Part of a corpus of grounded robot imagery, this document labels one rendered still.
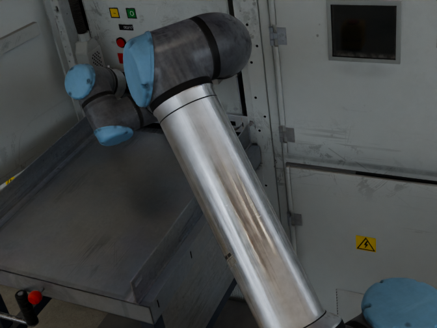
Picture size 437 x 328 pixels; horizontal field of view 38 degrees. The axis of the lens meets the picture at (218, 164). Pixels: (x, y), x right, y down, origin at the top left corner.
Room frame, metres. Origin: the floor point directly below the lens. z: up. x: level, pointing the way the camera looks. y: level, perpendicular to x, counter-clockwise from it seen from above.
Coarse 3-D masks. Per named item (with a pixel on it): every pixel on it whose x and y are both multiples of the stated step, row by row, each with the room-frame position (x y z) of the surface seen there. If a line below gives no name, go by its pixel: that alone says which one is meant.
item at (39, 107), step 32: (0, 0) 1.83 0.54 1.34; (32, 0) 1.91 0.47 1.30; (0, 32) 1.80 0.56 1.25; (32, 32) 1.86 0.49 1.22; (0, 64) 1.77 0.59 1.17; (32, 64) 1.85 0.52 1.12; (64, 64) 1.91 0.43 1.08; (0, 96) 1.75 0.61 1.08; (32, 96) 1.83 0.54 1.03; (64, 96) 1.92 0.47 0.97; (0, 128) 1.72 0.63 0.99; (32, 128) 1.80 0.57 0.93; (64, 128) 1.89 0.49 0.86; (0, 160) 1.69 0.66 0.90; (32, 160) 1.74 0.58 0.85
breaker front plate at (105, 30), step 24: (96, 0) 1.89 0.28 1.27; (120, 0) 1.85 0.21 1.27; (144, 0) 1.81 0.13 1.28; (168, 0) 1.77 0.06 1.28; (192, 0) 1.73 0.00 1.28; (216, 0) 1.69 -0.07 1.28; (96, 24) 1.90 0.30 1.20; (144, 24) 1.82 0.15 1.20; (168, 24) 1.78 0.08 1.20; (120, 48) 1.87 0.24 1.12
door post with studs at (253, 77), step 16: (240, 0) 1.61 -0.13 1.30; (240, 16) 1.62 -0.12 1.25; (256, 16) 1.59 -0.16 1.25; (256, 32) 1.59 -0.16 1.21; (256, 48) 1.60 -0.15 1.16; (256, 64) 1.60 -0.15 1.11; (256, 80) 1.60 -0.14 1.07; (256, 96) 1.60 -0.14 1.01; (256, 112) 1.61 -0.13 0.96; (256, 128) 1.61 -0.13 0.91; (272, 160) 1.59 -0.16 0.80; (272, 176) 1.59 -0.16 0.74; (272, 192) 1.60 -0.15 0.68
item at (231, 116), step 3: (228, 114) 1.69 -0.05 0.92; (231, 114) 1.69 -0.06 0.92; (234, 114) 1.68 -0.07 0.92; (237, 114) 1.68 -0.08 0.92; (240, 114) 1.68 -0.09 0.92; (243, 114) 1.68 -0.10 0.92; (246, 114) 1.67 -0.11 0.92; (228, 117) 1.69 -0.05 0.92; (231, 117) 1.68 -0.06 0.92; (234, 117) 1.68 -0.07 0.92; (243, 117) 1.66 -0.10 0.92; (246, 117) 1.66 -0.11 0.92; (231, 120) 1.68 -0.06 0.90; (234, 120) 1.68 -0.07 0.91; (243, 120) 1.66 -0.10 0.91; (246, 120) 1.66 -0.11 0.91; (231, 123) 1.69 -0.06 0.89; (234, 123) 1.68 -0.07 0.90; (243, 123) 1.66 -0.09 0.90; (246, 123) 1.66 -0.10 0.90; (234, 126) 1.68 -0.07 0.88; (243, 126) 1.67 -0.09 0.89
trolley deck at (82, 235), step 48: (96, 144) 1.78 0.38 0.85; (144, 144) 1.73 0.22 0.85; (48, 192) 1.54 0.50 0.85; (96, 192) 1.50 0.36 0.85; (144, 192) 1.46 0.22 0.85; (192, 192) 1.43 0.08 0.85; (0, 240) 1.35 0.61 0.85; (48, 240) 1.32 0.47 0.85; (96, 240) 1.28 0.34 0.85; (144, 240) 1.25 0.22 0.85; (192, 240) 1.22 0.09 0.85; (48, 288) 1.16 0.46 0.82; (96, 288) 1.10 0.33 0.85
